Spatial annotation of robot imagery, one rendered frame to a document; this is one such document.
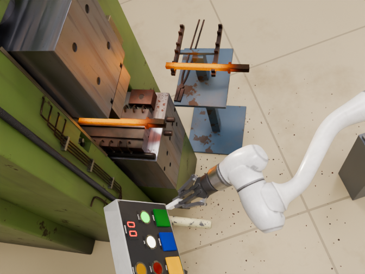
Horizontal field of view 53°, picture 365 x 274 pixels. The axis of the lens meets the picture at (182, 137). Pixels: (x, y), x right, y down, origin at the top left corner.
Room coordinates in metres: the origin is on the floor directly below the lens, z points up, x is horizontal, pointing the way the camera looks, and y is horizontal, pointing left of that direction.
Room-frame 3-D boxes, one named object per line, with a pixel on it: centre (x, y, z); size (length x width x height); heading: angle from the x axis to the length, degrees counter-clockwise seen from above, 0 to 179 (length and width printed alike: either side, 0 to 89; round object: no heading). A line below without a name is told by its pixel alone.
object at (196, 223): (0.57, 0.24, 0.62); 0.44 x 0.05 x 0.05; 59
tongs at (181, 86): (1.39, -0.24, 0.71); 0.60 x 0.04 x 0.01; 143
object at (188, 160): (1.07, 0.30, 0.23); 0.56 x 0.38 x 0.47; 59
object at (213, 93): (1.24, -0.26, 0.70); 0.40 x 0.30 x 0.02; 149
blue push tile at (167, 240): (0.37, 0.23, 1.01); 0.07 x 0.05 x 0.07; 174
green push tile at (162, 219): (0.47, 0.22, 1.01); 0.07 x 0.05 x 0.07; 174
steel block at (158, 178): (1.07, 0.30, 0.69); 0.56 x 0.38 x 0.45; 59
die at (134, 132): (1.02, 0.32, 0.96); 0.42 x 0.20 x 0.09; 59
